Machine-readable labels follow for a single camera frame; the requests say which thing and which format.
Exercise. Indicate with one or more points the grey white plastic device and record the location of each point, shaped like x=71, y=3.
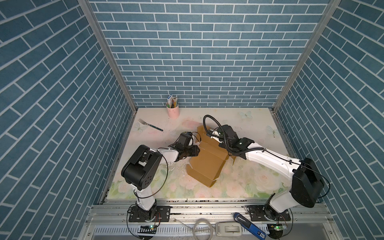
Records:
x=228, y=229

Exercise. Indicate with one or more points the metal fork teal handle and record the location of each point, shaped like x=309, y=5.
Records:
x=150, y=125

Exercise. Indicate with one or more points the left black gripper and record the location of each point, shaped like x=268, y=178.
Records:
x=194, y=150

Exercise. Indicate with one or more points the blue handheld tool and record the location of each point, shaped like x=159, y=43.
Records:
x=249, y=226

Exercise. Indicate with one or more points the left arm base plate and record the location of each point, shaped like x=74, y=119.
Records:
x=162, y=213

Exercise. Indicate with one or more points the pink pen holder bucket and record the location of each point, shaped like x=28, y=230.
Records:
x=173, y=113

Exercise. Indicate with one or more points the pens in bucket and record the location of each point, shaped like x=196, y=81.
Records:
x=172, y=101

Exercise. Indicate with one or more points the brown cardboard box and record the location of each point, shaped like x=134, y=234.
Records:
x=207, y=166

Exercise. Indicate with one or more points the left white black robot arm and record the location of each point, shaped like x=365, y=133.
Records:
x=140, y=169

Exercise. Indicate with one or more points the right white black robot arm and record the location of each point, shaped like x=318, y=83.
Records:
x=306, y=183

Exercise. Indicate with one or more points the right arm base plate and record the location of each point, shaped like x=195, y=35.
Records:
x=258, y=213

